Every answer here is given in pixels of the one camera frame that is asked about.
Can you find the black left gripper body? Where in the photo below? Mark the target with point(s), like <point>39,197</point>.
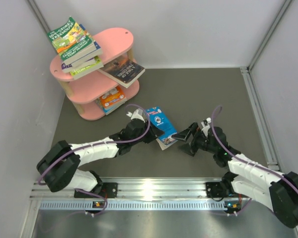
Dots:
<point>144,130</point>

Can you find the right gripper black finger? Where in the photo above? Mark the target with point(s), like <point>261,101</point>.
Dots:
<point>185,134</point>
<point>187,149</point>

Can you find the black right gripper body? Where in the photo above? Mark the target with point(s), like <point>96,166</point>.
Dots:
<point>202,142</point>

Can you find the blue cartoon paperback book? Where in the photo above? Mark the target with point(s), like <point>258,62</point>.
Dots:
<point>160,120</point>

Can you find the light blue maze activity book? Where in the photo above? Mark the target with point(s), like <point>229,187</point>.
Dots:
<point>109,106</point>

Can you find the orange paperback book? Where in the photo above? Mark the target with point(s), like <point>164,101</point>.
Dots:
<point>115,93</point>

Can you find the dark Tale of Two Cities book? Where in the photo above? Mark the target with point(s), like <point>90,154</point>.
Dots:
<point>123,71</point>

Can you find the lime 65-Storey Treehouse book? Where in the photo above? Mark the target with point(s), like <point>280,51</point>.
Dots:
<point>78,73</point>

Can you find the blue 91-Storey Treehouse book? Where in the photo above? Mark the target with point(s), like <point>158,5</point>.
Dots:
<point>98,50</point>

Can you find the purple 52-Storey Treehouse book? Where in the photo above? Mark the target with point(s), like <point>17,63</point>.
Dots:
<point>66,68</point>

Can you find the green 104-Storey Treehouse book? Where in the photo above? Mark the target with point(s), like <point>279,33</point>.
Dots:
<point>71,42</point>

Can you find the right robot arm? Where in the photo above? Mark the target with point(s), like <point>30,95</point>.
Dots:
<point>275,190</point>

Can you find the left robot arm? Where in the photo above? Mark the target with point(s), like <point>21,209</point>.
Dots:
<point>60,168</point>

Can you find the pink three-tier shelf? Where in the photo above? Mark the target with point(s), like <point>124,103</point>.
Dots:
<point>84,91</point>

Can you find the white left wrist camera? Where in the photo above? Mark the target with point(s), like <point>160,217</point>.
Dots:
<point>137,114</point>

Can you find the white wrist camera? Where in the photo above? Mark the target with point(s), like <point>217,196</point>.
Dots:
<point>205,126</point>
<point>137,114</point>

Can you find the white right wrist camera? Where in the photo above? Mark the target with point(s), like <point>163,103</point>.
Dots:
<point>205,126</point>

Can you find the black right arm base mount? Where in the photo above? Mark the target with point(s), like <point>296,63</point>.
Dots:
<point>219,191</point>

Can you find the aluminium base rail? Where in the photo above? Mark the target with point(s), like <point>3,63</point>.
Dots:
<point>179,194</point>

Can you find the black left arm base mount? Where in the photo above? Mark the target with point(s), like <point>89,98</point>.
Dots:
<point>108,190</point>

